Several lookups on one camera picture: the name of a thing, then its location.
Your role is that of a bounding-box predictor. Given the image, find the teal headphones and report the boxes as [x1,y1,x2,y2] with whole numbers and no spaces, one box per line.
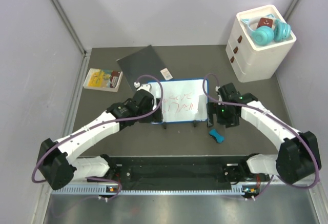
[241,16,292,46]

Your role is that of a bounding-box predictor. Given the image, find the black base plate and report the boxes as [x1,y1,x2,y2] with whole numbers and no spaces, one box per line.
[101,154,269,191]

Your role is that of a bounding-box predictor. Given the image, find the grey slotted cable duct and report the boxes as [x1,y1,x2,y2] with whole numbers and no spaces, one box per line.
[52,185,259,196]

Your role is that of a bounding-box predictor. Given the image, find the blue framed whiteboard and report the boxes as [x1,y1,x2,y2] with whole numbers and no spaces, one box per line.
[161,79,209,123]

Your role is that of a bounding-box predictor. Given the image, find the dark grey notebook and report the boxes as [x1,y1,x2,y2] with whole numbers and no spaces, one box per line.
[117,45,173,91]

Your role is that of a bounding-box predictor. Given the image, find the white drawer cabinet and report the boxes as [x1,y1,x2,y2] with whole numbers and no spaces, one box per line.
[226,5,297,83]

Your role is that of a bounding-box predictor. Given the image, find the purple cable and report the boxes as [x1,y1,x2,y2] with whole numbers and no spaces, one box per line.
[31,74,165,184]
[202,73,322,189]

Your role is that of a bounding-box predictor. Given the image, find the blue whiteboard eraser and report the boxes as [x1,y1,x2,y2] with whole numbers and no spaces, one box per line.
[209,129,224,144]

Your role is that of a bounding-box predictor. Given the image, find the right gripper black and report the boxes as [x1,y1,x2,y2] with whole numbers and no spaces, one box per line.
[207,102,239,128]

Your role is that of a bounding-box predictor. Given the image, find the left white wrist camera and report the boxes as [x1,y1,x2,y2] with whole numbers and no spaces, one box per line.
[134,82,152,92]

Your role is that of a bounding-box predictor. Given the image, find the yellow picture book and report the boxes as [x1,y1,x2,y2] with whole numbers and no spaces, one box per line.
[83,68,123,92]

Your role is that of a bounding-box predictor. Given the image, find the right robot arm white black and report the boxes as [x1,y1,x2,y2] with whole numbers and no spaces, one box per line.
[208,83,321,185]

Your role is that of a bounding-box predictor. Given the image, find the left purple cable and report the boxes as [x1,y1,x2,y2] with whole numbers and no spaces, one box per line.
[31,74,165,184]

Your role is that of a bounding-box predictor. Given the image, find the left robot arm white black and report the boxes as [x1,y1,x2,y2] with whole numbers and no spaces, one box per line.
[36,90,162,190]

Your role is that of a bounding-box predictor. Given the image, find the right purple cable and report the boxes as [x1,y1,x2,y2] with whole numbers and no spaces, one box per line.
[202,73,322,189]

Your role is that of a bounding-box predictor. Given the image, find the brown square toy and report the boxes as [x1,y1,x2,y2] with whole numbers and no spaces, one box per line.
[257,17,274,29]

